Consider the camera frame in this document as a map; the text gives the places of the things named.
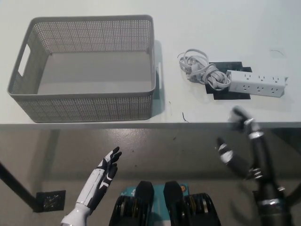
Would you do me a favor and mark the white power strip with cord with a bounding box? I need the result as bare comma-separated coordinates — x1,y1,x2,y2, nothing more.
177,48,289,98

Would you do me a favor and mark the black teal robot body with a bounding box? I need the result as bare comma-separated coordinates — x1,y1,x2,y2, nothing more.
109,180,222,226

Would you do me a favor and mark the black floor tape square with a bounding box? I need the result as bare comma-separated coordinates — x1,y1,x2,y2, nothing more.
35,189,66,212

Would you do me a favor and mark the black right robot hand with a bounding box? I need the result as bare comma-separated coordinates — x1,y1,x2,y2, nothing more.
216,105,286,202

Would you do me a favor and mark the grey perforated plastic basket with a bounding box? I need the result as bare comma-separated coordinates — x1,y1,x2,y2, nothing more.
7,14,163,123

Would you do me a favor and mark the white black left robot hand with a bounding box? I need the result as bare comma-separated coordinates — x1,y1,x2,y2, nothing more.
75,146,123,210

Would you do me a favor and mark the black table leg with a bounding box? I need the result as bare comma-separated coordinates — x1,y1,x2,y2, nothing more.
0,161,36,210

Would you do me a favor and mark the black tape patch on table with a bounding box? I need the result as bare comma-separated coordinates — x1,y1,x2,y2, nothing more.
204,61,253,102

